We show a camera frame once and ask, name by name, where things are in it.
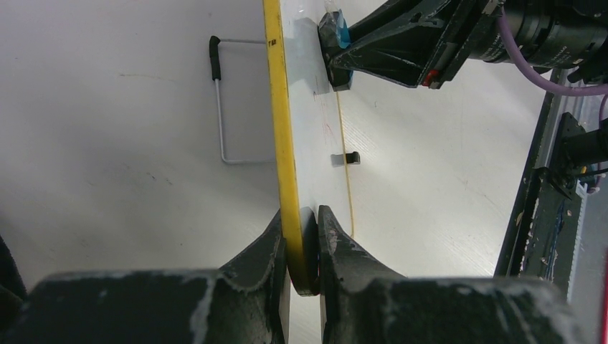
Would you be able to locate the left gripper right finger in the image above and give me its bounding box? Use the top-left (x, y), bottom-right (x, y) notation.
top-left (318, 205), bottom-right (584, 343)

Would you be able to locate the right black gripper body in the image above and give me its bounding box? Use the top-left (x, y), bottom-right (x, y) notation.
top-left (420, 1), bottom-right (504, 90)

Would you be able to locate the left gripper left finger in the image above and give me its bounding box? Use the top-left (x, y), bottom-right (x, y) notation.
top-left (1, 216), bottom-right (290, 343)

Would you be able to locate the yellow framed whiteboard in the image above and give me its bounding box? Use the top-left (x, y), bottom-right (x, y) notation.
top-left (262, 1), bottom-right (354, 296)

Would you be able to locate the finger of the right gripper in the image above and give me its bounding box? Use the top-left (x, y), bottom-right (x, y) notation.
top-left (334, 40), bottom-right (434, 88)
top-left (349, 1), bottom-right (456, 43)

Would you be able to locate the blue whiteboard eraser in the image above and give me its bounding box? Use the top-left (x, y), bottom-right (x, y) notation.
top-left (318, 1), bottom-right (353, 92)

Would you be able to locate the white slotted cable duct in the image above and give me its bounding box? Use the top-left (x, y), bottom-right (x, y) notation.
top-left (566, 181), bottom-right (589, 303)

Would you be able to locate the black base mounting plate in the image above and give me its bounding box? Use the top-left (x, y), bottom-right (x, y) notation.
top-left (494, 93), bottom-right (607, 294)

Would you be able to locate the wire whiteboard stand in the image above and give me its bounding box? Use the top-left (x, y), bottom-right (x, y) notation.
top-left (209, 31), bottom-right (361, 168)

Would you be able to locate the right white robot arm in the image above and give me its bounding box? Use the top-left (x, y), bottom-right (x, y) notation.
top-left (318, 1), bottom-right (607, 91)

